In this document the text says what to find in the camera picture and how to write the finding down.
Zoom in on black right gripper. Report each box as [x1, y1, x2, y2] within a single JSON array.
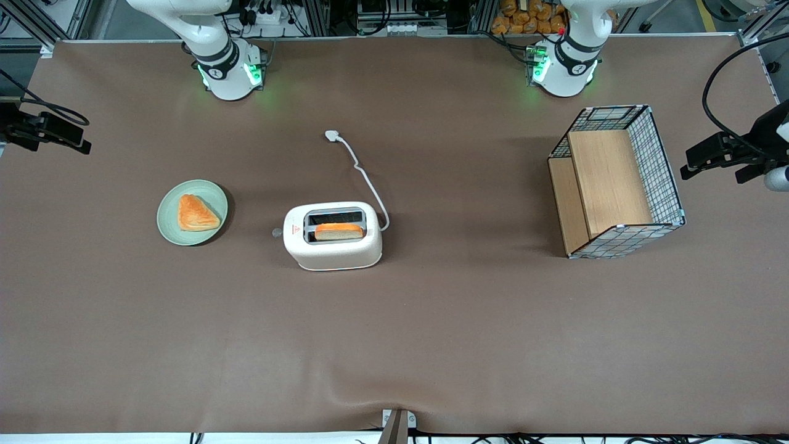
[[0, 102, 92, 155]]

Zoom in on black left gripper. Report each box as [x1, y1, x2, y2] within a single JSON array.
[[681, 102, 789, 184]]

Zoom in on white two-slot toaster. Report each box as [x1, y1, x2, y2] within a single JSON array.
[[282, 201, 383, 272]]

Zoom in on toast slice in toaster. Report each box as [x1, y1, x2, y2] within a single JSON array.
[[315, 223, 364, 242]]

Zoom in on light wooden shelf insert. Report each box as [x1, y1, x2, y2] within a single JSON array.
[[548, 129, 655, 255]]

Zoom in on pale green round plate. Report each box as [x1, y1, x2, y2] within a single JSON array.
[[157, 179, 229, 247]]

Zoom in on triangular golden pastry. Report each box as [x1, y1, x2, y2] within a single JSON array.
[[178, 194, 221, 232]]

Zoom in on bag of orange buns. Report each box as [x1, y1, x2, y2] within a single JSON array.
[[491, 0, 569, 36]]

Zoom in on white power strip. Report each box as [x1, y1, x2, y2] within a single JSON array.
[[245, 5, 292, 27]]

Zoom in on black wire mesh basket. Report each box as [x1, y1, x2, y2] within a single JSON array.
[[547, 105, 686, 260]]

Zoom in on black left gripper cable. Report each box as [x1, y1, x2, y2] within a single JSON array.
[[702, 33, 789, 156]]

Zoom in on white toaster power cable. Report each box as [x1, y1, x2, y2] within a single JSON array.
[[324, 129, 391, 232]]

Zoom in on metal table edge bracket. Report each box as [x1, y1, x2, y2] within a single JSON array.
[[381, 408, 417, 444]]

